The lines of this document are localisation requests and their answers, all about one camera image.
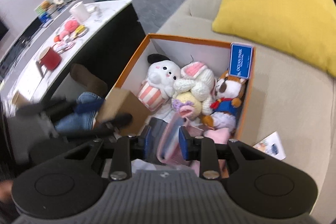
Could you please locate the pink fluffy toy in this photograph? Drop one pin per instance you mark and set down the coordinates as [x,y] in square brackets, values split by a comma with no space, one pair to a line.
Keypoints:
[69,27]

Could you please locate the white hand cream tube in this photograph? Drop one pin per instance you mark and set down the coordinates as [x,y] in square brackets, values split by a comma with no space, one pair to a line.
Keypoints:
[272,146]

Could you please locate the beige fabric sofa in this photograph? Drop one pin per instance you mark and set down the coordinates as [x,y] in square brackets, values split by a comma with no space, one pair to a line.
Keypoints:
[288,96]

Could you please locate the blue ocean park tag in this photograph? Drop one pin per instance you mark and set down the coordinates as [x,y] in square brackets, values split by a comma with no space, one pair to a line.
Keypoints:
[240,60]

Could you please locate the brown kraft cardboard box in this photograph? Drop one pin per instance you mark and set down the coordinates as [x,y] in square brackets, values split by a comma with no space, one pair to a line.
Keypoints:
[122,101]

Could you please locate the crocheted bunny plush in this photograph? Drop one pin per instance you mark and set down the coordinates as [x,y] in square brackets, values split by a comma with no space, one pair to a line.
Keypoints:
[194,91]

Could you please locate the yellow cushion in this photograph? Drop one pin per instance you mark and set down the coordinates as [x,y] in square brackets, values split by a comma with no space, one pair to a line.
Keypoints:
[304,29]

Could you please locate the white dog popcorn plush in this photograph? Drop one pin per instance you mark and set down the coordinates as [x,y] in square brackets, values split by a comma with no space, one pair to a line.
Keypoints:
[158,86]

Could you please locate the pink card holder wallet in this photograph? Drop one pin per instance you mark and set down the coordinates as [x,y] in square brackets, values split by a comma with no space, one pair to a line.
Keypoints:
[168,150]

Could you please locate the red panda sailor plush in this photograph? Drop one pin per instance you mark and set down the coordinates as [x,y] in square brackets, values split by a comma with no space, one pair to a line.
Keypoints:
[228,98]

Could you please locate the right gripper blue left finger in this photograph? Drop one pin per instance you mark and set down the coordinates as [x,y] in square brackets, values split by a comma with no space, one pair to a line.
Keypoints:
[127,149]

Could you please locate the red mug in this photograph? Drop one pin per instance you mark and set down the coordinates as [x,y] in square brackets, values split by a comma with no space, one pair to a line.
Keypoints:
[48,58]

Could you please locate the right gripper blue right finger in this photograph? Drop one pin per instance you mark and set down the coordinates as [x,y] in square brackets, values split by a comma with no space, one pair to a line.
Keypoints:
[204,150]

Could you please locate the white marble coffee table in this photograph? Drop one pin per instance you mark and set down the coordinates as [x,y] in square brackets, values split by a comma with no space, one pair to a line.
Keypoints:
[91,62]

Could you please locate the orange cardboard storage box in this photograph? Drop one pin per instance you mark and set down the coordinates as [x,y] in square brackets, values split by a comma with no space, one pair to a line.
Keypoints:
[183,51]

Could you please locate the dark grey square box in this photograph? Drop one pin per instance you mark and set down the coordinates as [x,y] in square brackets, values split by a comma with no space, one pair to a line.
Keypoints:
[156,128]

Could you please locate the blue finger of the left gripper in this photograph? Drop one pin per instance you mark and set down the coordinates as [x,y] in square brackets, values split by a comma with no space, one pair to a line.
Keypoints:
[39,107]
[105,129]

